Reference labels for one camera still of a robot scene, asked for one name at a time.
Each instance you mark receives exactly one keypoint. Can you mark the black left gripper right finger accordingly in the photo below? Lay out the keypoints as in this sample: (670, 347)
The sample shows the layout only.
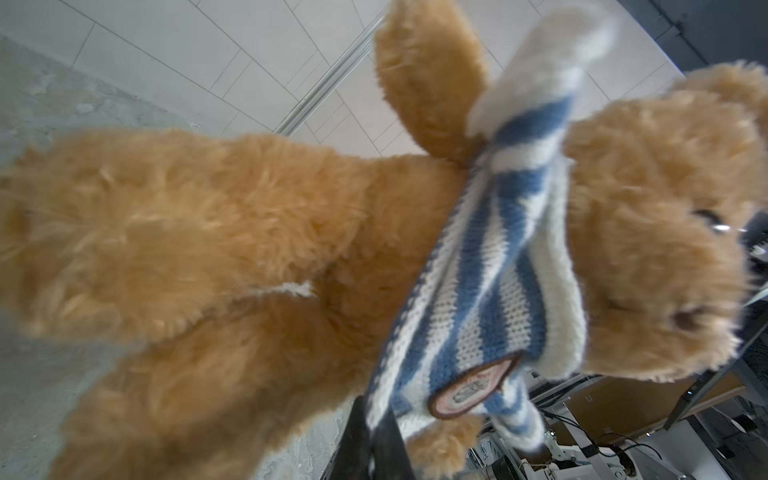
(390, 458)

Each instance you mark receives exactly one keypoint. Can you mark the aluminium right corner post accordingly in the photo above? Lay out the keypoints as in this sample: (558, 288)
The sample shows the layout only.
(333, 77)

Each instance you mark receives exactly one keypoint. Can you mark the brown teddy bear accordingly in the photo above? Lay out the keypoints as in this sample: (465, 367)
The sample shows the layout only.
(262, 278)

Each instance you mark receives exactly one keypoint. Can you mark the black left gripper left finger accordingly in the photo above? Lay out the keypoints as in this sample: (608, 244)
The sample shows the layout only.
(352, 457)

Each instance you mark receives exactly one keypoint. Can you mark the blue white striped sweater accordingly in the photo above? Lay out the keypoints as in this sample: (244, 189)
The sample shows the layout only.
(498, 295)

